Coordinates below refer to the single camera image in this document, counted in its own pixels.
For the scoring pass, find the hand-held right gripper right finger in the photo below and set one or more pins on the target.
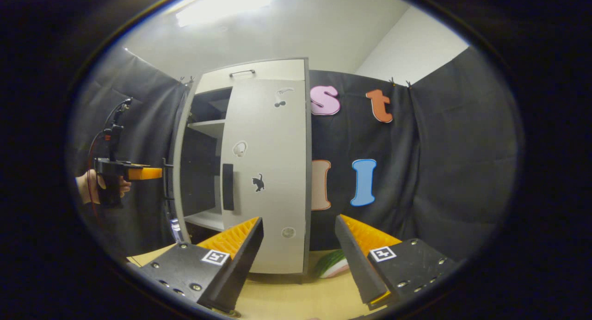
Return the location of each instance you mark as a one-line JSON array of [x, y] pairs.
[[358, 269]]

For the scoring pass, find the white and grey cabinet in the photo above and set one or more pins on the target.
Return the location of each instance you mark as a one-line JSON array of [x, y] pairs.
[[203, 172]]

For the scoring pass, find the black backdrop cloth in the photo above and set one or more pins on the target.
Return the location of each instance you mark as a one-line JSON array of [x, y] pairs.
[[439, 172]]

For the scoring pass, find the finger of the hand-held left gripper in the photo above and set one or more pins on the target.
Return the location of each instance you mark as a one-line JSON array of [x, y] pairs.
[[145, 173]]

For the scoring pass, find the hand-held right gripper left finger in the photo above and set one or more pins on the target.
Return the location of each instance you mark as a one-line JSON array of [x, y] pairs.
[[240, 269]]

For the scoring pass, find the green striped melon toy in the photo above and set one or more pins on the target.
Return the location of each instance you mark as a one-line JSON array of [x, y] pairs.
[[333, 264]]

